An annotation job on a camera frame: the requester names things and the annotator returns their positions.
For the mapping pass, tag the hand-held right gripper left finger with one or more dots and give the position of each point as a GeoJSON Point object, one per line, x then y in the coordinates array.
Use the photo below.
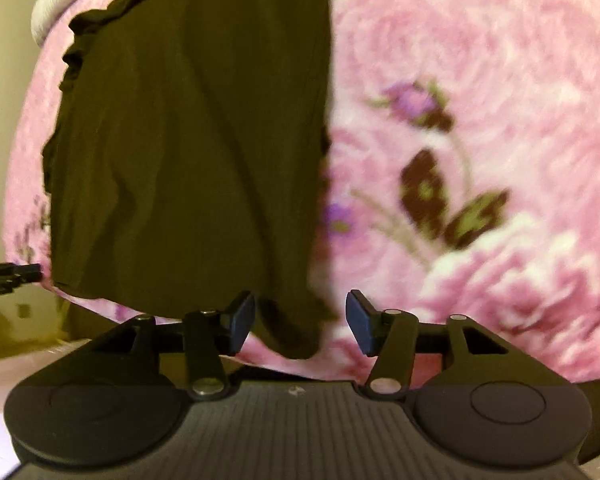
{"type": "Point", "coordinates": [242, 321]}

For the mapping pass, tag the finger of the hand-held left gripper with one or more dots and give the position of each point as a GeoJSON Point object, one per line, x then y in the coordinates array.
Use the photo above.
{"type": "Point", "coordinates": [15, 275]}

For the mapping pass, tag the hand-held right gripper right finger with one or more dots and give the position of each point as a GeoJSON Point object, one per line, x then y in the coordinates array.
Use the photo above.
{"type": "Point", "coordinates": [360, 325]}

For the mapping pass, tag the dark garment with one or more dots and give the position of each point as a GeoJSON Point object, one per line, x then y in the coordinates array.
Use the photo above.
{"type": "Point", "coordinates": [180, 135]}

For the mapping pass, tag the white ribbed quilt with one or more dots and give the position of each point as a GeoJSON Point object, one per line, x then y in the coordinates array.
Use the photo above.
{"type": "Point", "coordinates": [55, 5]}

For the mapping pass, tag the pink rose print blanket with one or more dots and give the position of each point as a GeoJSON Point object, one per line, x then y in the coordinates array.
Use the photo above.
{"type": "Point", "coordinates": [480, 60]}

